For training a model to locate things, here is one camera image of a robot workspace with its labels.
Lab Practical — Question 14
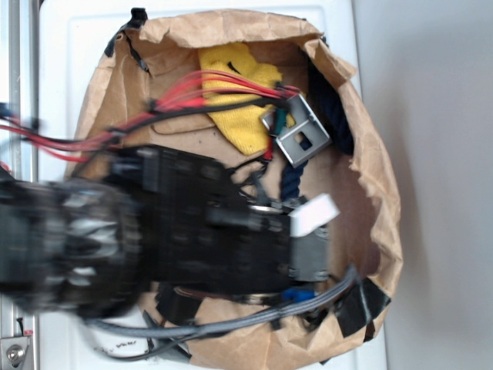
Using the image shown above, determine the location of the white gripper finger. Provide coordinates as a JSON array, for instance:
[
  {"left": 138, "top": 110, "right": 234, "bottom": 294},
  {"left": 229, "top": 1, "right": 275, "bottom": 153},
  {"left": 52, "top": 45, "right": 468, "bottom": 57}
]
[{"left": 288, "top": 193, "right": 340, "bottom": 237}]

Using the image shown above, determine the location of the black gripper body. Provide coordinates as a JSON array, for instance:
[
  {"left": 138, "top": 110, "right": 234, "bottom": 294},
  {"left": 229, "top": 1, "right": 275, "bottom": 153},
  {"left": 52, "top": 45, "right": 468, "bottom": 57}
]
[{"left": 153, "top": 201, "right": 291, "bottom": 296}]

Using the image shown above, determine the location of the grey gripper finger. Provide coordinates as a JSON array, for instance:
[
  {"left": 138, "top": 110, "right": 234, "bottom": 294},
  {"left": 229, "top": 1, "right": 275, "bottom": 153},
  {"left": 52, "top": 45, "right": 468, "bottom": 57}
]
[{"left": 289, "top": 227, "right": 330, "bottom": 283}]

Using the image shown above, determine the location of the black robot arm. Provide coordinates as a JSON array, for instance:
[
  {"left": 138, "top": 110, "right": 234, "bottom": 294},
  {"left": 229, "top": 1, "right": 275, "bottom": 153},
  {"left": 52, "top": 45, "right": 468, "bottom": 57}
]
[{"left": 1, "top": 146, "right": 329, "bottom": 322}]

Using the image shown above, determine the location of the yellow microfiber cloth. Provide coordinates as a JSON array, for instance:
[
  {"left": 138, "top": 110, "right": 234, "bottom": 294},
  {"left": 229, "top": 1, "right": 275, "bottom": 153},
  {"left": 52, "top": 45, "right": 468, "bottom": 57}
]
[{"left": 198, "top": 42, "right": 283, "bottom": 156}]

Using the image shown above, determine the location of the brown paper bag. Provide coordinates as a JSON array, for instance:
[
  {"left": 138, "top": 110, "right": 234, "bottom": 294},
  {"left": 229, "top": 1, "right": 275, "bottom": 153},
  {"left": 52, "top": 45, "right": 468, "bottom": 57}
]
[{"left": 76, "top": 9, "right": 403, "bottom": 369}]

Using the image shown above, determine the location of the white tray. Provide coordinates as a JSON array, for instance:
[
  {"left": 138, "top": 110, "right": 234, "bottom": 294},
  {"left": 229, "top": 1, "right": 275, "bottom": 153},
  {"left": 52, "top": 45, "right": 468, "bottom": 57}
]
[{"left": 36, "top": 0, "right": 388, "bottom": 370}]

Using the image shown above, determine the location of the grey ribbon cable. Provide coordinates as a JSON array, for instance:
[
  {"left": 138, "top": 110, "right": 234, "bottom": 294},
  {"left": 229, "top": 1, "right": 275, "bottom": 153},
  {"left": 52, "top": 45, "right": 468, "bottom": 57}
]
[{"left": 90, "top": 264, "right": 361, "bottom": 340}]

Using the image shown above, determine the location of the grey metal bracket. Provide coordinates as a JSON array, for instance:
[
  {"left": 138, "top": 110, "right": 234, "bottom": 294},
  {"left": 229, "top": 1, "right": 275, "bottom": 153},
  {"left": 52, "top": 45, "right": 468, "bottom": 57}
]
[{"left": 261, "top": 95, "right": 332, "bottom": 168}]

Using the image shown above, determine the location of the dark blue rope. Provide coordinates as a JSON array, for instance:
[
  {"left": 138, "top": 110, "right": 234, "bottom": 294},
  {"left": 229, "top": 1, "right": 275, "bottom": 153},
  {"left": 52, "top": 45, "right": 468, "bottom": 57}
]
[{"left": 280, "top": 57, "right": 356, "bottom": 204}]

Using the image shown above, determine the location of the red wire bundle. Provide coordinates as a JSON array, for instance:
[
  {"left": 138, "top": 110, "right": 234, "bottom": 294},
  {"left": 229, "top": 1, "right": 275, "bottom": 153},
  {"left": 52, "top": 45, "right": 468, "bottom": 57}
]
[{"left": 0, "top": 71, "right": 300, "bottom": 163}]

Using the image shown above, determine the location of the aluminium frame rail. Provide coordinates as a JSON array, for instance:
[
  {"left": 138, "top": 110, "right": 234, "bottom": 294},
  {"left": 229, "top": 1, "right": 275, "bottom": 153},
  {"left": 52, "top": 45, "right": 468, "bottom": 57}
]
[{"left": 1, "top": 1, "right": 41, "bottom": 369}]

